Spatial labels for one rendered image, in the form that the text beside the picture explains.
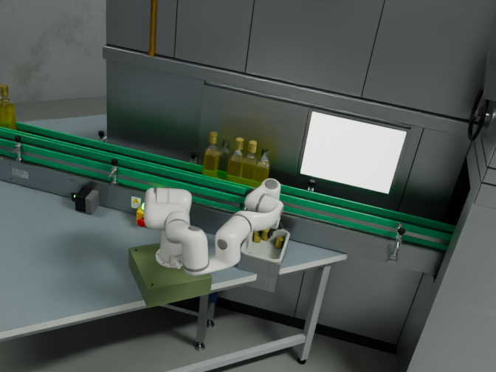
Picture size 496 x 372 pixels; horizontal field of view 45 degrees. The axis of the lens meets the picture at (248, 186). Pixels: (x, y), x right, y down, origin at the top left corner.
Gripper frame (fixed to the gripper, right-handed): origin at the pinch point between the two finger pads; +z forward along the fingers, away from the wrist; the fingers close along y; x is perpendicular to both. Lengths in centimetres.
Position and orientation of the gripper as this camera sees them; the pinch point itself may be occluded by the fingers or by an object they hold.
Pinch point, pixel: (265, 231)
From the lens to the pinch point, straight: 244.7
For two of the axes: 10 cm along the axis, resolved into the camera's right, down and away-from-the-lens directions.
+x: -2.5, 7.1, -6.6
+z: -0.5, 6.7, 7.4
